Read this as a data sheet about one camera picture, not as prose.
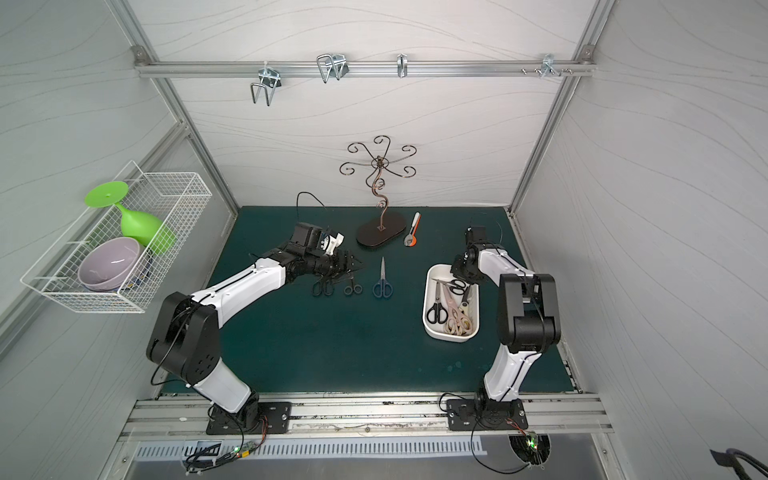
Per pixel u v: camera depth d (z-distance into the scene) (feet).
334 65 2.49
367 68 2.55
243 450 2.21
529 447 2.35
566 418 2.47
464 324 2.88
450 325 2.90
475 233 2.62
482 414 2.20
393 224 3.64
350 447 2.31
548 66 2.51
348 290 3.16
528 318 1.63
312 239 2.35
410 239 3.64
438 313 2.97
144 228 2.08
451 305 3.05
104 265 2.01
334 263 2.51
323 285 3.23
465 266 2.77
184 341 1.47
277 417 2.41
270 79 2.57
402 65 2.57
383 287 3.18
